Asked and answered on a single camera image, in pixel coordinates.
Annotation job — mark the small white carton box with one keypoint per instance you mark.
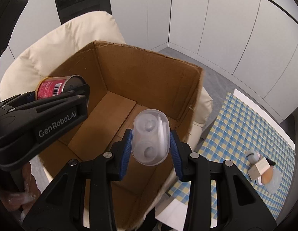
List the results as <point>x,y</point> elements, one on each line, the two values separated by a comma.
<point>258,169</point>

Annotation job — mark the blue yellow checkered cloth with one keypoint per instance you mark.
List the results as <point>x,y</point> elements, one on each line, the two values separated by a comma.
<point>239,128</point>

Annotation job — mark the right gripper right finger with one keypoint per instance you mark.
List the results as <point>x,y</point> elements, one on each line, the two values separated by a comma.
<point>220,198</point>

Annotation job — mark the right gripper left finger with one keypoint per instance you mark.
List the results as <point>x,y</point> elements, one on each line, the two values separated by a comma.
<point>80,196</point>

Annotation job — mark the brown cardboard box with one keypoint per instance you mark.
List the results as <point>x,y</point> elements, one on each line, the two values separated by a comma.
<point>123,80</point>

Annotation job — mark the beige powder puff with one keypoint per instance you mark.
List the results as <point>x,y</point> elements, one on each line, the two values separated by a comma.
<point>267,176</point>

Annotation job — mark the red metal can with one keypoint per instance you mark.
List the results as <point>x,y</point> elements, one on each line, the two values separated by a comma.
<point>54,86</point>

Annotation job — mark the grey slipper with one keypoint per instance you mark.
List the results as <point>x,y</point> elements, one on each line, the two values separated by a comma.
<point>272,187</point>

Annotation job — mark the left hand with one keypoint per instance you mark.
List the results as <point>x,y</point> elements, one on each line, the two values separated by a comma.
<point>20,203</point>

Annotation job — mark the cream padded armchair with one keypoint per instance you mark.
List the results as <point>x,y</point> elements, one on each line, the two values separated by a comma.
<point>136,195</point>

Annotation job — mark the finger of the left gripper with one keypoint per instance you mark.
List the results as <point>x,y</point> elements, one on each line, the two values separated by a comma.
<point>74,90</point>

